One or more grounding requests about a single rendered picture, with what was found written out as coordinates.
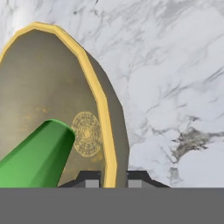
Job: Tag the green cup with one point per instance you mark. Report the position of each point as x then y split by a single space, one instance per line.
38 157

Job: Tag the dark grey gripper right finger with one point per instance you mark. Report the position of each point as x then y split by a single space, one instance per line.
137 178

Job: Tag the grey bowl with yellow rim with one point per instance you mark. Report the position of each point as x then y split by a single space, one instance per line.
43 87

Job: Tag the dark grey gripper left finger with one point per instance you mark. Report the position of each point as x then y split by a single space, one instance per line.
90 178

